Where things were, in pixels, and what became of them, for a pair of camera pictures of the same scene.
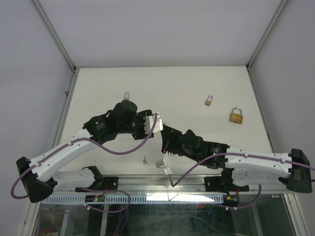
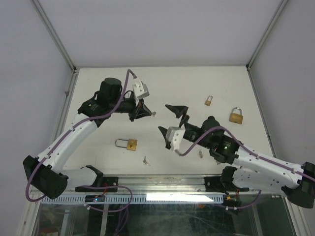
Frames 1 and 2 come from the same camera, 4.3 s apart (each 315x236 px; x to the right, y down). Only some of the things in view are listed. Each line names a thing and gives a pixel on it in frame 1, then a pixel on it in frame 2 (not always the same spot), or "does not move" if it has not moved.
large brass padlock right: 235,118 does not move
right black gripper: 168,136 → 179,111
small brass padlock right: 208,103 does not move
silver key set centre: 145,162 does not move
